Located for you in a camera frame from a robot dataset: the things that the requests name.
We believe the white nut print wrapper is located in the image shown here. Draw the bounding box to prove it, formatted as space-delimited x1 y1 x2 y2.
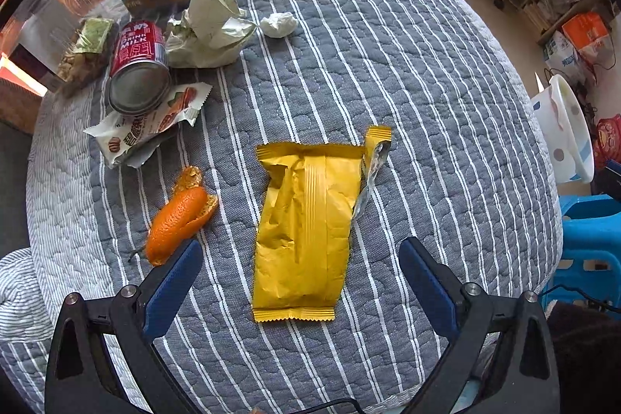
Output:
83 81 213 170

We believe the white plastic bag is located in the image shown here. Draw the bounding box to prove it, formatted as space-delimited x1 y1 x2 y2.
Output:
542 31 595 81

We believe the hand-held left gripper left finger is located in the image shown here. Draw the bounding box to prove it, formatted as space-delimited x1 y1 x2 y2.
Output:
45 239 205 414

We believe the crumpled white tissue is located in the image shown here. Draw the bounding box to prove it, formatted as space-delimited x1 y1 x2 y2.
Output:
259 12 300 39

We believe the crumpled pale green paper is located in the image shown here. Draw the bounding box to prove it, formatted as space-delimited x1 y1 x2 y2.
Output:
166 0 258 68

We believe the orange paper bag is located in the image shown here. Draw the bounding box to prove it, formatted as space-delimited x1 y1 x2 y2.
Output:
561 12 610 57

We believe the black cable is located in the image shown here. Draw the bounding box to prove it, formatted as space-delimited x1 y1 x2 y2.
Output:
541 283 621 313

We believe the mixed nuts pile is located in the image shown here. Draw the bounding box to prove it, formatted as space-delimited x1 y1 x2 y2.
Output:
56 19 115 88

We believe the grey sofa armrest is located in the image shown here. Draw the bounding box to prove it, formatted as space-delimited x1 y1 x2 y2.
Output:
0 123 36 260

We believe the orange peel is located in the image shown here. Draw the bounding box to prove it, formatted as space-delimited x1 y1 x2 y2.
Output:
130 166 219 268

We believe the red round packet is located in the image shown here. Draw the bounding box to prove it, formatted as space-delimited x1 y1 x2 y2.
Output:
596 116 621 170

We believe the glass jar black lid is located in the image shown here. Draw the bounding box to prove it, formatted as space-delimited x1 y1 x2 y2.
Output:
0 0 117 97

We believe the red tin can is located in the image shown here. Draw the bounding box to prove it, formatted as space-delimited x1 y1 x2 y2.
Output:
108 20 172 116

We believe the white dotted plastic bucket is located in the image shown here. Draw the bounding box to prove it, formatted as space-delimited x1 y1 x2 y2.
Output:
530 73 595 185

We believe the pink white bookshelf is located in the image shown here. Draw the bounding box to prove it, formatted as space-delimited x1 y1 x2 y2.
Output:
0 52 49 136

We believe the blue plastic stool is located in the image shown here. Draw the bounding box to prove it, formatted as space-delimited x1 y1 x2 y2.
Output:
541 195 621 314

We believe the yellow snack wrapper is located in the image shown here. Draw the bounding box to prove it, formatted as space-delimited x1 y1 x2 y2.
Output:
252 125 393 324

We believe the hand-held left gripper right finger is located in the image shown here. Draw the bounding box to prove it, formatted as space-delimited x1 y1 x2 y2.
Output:
399 237 562 414

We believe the dark brown fuzzy clothing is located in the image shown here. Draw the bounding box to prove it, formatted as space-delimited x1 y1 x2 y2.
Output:
546 301 621 414

